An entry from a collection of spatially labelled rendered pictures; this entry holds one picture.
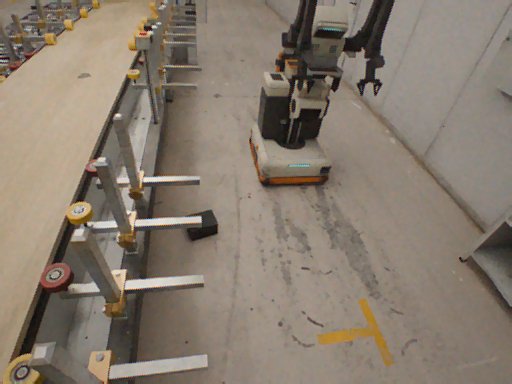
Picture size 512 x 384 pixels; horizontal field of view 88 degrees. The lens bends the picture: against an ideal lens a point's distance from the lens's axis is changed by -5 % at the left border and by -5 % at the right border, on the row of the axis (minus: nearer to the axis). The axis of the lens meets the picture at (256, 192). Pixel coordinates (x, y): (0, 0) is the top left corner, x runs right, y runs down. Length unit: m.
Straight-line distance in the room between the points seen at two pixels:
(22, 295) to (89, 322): 0.29
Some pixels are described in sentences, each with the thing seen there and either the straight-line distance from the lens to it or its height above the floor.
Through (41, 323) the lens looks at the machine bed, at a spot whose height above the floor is 0.80.
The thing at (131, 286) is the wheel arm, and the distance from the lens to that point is 0.98.
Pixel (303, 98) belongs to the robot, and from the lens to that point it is 2.14.
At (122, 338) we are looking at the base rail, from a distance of 1.05.
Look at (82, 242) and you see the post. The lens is 0.73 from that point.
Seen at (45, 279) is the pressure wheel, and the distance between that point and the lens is 0.98.
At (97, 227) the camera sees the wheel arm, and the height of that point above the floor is 0.82.
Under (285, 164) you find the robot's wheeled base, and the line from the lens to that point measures 2.34.
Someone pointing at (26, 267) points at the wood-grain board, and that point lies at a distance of 1.04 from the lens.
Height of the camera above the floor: 1.65
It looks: 43 degrees down
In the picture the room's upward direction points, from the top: 8 degrees clockwise
